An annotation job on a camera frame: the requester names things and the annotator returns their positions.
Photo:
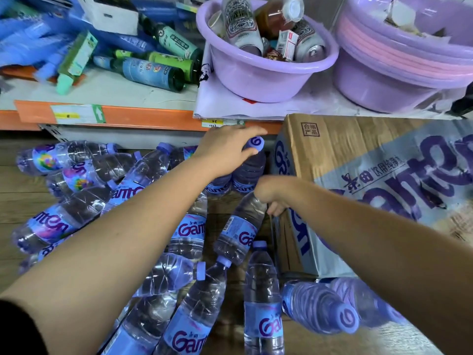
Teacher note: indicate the small white red box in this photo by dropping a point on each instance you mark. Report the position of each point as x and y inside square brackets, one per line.
[287, 42]

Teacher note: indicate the green white slim box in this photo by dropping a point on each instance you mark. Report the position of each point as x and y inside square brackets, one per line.
[77, 57]

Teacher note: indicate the small white yellow price label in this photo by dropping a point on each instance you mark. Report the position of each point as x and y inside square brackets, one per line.
[218, 123]

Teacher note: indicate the price label green arrow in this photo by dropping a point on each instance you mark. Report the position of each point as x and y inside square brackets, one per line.
[74, 114]

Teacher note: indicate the brown drink bottle white cap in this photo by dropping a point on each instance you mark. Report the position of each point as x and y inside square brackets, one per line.
[275, 18]

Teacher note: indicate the dark bottle green label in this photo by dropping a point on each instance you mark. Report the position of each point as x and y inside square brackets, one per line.
[173, 62]

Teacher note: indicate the white black product box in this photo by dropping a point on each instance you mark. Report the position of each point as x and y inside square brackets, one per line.
[111, 18]

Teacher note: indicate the dark bottle mint label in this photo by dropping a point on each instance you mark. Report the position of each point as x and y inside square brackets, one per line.
[177, 42]

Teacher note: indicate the white paper packet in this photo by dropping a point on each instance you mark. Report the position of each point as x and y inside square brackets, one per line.
[401, 12]

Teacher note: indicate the person's left hand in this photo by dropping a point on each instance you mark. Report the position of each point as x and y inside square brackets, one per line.
[221, 151]

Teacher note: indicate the dark bottle blue label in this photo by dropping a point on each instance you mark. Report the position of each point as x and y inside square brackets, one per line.
[144, 72]

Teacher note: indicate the small purple plastic basin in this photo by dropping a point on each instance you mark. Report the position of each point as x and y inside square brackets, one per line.
[258, 83]

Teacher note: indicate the person's right forearm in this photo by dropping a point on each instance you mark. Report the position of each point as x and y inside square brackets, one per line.
[388, 247]

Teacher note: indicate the small brown packet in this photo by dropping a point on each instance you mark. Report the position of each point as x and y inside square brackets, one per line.
[273, 55]

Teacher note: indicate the silver patterned can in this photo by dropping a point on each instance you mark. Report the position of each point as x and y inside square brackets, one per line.
[308, 44]

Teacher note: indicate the person's left forearm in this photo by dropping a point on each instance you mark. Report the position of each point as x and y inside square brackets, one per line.
[111, 255]

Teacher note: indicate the pile of blue tubes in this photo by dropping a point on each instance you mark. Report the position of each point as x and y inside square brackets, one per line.
[33, 36]

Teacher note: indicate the white orange-edged store shelf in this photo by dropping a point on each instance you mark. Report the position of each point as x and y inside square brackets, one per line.
[111, 94]

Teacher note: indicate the person's black left sleeve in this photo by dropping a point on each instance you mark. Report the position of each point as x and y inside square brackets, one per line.
[18, 329]

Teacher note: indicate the brown carton purple print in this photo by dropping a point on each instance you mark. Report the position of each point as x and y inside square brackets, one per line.
[332, 144]

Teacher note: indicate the person's right hand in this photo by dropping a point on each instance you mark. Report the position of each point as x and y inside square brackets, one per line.
[271, 192]

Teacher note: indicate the pink plastic basin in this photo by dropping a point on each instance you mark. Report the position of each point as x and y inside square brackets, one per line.
[388, 60]

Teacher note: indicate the orange flat packet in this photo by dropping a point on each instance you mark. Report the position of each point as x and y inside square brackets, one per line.
[18, 72]

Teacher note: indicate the pile of water bottles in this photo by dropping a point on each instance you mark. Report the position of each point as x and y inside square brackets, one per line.
[74, 214]

